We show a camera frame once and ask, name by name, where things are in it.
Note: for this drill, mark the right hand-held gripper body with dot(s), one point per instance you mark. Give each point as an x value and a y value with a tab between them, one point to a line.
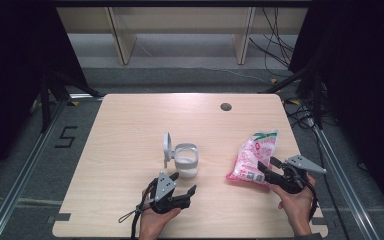
290	181

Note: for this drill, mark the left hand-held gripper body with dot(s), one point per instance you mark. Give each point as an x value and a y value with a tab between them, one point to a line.
165	193

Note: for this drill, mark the pink and white seasoning bag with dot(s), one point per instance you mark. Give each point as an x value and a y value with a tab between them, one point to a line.
256	155

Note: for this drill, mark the clear jar with grey lid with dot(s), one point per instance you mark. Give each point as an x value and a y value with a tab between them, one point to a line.
186	158

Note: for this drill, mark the person's right hand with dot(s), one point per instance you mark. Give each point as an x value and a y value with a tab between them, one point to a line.
298	206

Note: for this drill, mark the person's left hand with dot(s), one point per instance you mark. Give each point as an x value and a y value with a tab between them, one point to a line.
153	221

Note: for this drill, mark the black curtain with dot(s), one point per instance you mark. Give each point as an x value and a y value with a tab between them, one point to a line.
10	83
363	83

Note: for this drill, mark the light wooden shelf unit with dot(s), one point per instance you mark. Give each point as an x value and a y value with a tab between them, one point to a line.
180	20

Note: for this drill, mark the aluminium floor rail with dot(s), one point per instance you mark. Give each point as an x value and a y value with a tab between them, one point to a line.
343	180
20	173

